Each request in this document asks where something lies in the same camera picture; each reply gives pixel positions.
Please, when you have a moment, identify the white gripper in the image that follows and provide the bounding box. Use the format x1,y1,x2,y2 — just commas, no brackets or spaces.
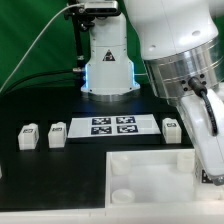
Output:
178,89,224,186

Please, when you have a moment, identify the white square tabletop tray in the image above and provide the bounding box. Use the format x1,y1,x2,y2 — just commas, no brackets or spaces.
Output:
105,149,221,207

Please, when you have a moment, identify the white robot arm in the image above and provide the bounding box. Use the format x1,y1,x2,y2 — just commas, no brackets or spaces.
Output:
81,0,224,186

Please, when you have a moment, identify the white marker sheet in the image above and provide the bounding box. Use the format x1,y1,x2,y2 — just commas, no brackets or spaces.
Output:
68,114,160,138

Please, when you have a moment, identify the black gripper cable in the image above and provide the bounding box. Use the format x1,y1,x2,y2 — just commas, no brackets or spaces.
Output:
188,76,219,137

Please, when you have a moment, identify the black camera stand pole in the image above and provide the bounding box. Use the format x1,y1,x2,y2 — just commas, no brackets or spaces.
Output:
64,8,94,68

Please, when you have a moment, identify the grey camera on mount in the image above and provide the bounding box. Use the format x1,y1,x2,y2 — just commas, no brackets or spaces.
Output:
83,0,119,15

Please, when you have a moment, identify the white camera cable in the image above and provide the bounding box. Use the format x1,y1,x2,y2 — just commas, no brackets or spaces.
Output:
0,3,83,94

